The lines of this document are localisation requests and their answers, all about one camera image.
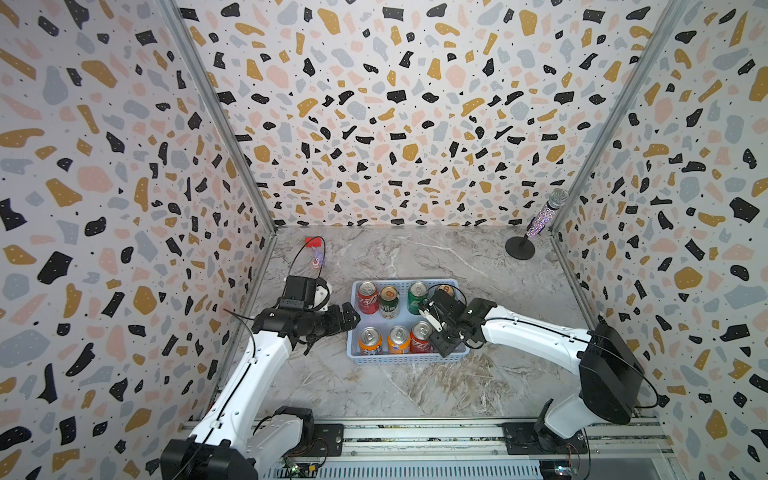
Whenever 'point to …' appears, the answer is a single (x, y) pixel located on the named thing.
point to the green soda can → (418, 291)
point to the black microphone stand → (520, 247)
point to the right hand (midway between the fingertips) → (441, 337)
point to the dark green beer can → (447, 288)
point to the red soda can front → (420, 338)
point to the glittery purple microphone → (557, 198)
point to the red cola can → (368, 297)
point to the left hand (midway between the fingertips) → (349, 320)
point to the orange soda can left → (371, 342)
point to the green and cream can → (389, 300)
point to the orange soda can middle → (399, 340)
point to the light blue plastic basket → (384, 325)
